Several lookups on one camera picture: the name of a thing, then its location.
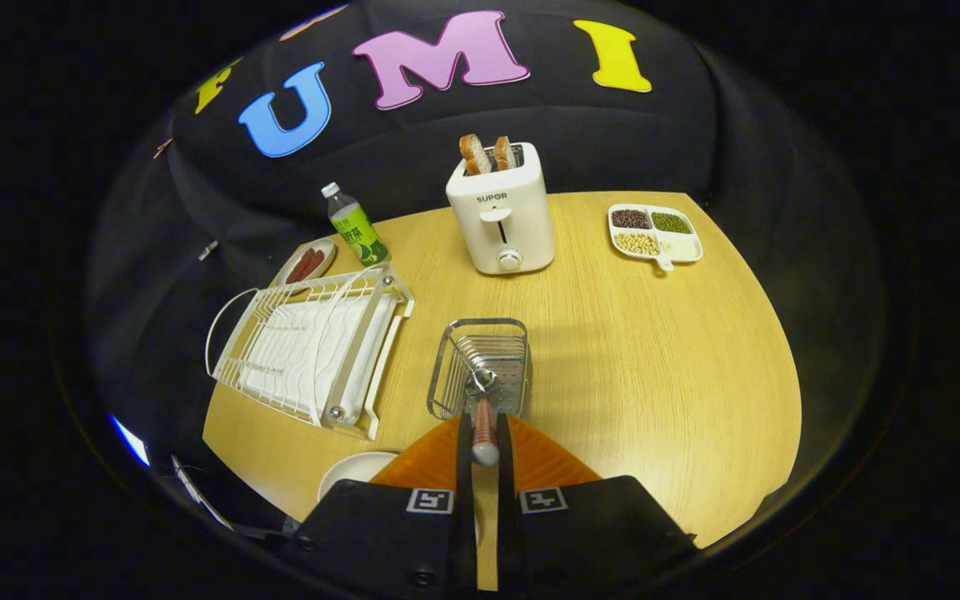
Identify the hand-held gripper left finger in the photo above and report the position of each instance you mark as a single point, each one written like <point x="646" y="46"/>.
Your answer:
<point x="465" y="542"/>

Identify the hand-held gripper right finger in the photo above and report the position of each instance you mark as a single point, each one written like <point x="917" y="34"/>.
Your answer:
<point x="507" y="542"/>

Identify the grey round plate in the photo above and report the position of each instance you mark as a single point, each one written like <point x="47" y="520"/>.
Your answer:
<point x="351" y="471"/>

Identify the small beige plate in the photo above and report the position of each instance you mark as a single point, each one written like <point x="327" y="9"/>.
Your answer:
<point x="328" y="247"/>

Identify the white divided bean dish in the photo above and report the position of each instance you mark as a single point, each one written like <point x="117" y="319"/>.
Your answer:
<point x="684" y="247"/>

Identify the red meat slice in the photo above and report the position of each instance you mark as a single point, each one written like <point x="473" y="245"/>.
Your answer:
<point x="313" y="264"/>
<point x="300" y="267"/>

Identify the white toaster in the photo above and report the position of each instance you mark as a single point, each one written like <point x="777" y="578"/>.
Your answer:
<point x="522" y="225"/>

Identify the green label drink bottle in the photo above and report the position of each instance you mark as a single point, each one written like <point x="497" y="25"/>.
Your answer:
<point x="359" y="233"/>

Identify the toasted bread slice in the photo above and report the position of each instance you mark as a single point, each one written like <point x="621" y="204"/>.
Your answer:
<point x="505" y="154"/>
<point x="475" y="155"/>

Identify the white cloth clip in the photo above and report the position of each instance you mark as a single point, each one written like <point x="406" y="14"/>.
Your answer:
<point x="208" y="250"/>

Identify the black backdrop cloth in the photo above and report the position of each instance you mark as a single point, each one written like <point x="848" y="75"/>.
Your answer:
<point x="613" y="142"/>

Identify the pink cloth clip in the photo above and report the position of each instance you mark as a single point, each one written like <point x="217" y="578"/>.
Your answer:
<point x="163" y="148"/>

